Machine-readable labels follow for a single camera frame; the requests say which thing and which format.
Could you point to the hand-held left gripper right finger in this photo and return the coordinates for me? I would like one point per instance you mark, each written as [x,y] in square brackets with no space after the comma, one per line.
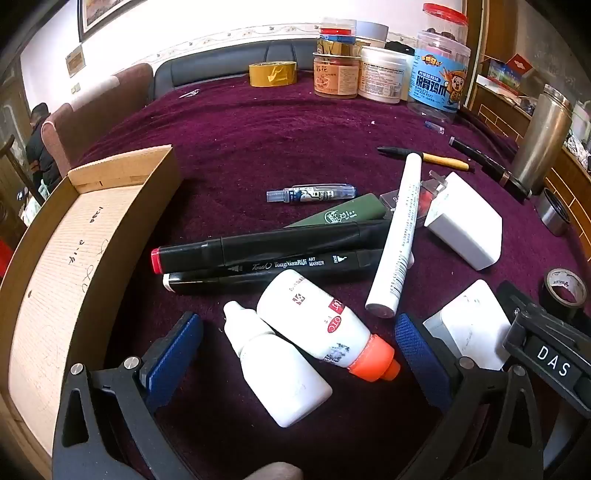
[422,360]

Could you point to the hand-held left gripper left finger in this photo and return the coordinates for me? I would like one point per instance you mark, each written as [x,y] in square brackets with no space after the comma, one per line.
[178,355]

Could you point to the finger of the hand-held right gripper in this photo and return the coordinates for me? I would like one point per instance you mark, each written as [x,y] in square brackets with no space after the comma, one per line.
[531,307]

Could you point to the black marker white cap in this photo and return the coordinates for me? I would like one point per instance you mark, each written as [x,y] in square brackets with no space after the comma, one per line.
[207,281]

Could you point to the small white dropper bottle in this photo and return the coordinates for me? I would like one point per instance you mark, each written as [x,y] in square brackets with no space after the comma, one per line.
[277,378]

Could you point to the white bottle orange cap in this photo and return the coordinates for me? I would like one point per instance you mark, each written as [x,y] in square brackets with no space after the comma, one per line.
[314,318]

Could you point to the white cylindrical tube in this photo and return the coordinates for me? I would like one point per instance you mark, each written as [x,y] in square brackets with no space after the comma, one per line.
[397,240]

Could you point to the brown cardboard box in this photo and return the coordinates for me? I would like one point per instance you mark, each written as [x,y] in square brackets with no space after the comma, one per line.
[55,277]

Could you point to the black marker red cap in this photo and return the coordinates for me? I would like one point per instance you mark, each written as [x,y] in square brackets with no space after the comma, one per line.
[277,244]

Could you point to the dark green lighter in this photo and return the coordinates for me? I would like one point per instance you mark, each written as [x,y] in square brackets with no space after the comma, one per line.
[351,212]

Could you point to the black tape roll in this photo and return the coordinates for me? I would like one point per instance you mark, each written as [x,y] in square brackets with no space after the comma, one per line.
[554,295]

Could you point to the stainless steel thermos cup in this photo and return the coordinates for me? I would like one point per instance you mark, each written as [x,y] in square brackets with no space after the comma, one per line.
[551,214]

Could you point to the large white charger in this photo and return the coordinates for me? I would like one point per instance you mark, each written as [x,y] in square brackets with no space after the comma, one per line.
[466,230]

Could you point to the black fountain pen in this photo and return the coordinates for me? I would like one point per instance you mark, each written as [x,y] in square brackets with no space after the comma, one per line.
[489,166]

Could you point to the clear packet red insert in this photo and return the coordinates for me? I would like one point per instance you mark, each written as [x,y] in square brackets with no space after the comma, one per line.
[427,199]

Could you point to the black and yellow pen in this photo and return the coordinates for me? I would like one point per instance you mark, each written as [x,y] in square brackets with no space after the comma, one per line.
[434,158]

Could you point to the wooden sideboard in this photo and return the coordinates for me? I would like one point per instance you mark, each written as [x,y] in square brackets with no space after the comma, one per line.
[498,115]

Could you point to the clear blue refill tube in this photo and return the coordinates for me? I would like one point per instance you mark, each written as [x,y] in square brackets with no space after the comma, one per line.
[314,194]

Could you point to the colourful carton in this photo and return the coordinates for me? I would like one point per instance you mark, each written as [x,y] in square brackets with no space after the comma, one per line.
[505,74]

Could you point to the clear jar blue label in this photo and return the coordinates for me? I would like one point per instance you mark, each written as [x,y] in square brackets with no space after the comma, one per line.
[438,78]

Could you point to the brown upholstered chair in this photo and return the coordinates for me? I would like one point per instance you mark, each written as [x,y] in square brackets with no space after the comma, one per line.
[92,120]

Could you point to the metal nail clipper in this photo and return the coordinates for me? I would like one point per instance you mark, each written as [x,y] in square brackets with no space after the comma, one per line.
[189,94]

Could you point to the white plastic jar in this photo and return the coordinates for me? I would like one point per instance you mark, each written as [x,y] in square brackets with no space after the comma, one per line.
[385,76]

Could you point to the black leather sofa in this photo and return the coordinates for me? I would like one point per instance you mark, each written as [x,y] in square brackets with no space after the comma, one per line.
[207,67]

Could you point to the yellow tape roll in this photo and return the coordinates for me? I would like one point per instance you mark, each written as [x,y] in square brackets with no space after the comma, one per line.
[272,74]

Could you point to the gold wall plaque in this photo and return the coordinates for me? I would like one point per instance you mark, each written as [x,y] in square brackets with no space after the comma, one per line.
[75,60]

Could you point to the framed wall picture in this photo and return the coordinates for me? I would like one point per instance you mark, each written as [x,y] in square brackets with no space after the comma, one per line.
[106,11]

